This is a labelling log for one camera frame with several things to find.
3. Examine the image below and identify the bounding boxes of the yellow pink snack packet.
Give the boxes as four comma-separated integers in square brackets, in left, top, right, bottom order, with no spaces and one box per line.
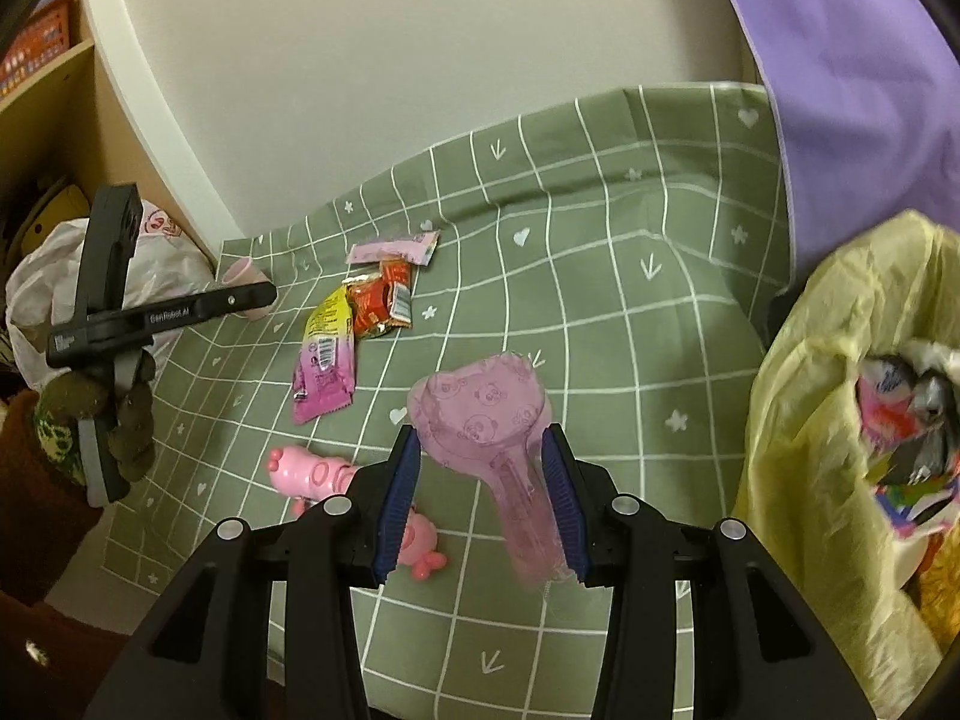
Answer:
[291,287,358,425]

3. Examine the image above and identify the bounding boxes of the yellow plastic bag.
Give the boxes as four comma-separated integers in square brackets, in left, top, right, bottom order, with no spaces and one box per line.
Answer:
[731,210,960,720]

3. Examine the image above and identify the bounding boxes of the small red foil packet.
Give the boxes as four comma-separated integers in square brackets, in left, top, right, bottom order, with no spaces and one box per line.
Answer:
[343,274,392,340]

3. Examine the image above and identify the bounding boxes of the dark brown cloth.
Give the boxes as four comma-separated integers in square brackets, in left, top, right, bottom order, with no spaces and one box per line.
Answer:
[0,589,132,720]

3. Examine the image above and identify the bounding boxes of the green checked tablecloth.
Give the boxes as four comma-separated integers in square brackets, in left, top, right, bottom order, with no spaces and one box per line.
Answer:
[101,81,796,720]

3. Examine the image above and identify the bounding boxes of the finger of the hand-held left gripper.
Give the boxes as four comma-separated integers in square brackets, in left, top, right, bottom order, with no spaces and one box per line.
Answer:
[142,281,277,342]

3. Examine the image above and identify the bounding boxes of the orange basket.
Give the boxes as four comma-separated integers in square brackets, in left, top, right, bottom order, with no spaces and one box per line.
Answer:
[0,0,80,95]

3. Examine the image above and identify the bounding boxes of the purple cloth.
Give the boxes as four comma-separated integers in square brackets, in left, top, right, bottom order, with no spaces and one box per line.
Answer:
[701,0,960,293]

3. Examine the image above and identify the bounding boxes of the person's left hand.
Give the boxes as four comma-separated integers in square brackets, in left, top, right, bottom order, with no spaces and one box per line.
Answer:
[34,351,157,482]

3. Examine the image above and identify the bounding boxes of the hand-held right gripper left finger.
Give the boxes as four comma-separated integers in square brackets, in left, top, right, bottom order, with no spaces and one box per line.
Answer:
[82,424,422,720]

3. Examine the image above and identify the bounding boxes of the light pink sachet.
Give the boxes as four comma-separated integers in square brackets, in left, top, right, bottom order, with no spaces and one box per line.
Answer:
[345,231,441,269]

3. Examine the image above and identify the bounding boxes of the wooden shelf unit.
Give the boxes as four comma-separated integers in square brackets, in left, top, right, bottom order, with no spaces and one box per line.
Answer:
[0,37,222,278]

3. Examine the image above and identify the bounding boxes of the red packet with white label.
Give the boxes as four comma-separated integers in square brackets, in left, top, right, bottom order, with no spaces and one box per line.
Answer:
[379,259,415,331]

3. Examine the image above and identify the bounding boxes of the pink pig toy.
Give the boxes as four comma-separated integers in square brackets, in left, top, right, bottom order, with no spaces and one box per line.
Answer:
[268,446,451,584]

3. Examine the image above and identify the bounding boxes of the white curved panel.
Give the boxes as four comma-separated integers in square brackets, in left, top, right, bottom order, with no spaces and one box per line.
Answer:
[79,0,766,241]

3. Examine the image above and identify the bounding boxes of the white plastic bag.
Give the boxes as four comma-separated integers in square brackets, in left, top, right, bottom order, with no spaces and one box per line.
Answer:
[6,199,218,391]

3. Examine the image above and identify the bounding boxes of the pile of wrappers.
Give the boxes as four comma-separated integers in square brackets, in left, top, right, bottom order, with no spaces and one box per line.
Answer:
[855,341,960,541]

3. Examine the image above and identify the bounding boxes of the yellow object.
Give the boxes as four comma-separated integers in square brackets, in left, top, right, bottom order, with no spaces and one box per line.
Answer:
[19,184,92,241]

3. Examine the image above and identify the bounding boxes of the clear pink printed wrapper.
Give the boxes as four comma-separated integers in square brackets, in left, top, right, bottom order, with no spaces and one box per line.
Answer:
[405,351,582,593]

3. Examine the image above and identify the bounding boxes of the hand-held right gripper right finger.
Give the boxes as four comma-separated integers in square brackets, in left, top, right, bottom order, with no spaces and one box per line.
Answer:
[540,424,878,720]

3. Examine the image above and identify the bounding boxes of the small pink cup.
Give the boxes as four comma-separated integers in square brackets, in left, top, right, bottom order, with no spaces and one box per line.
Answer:
[223,259,275,322]

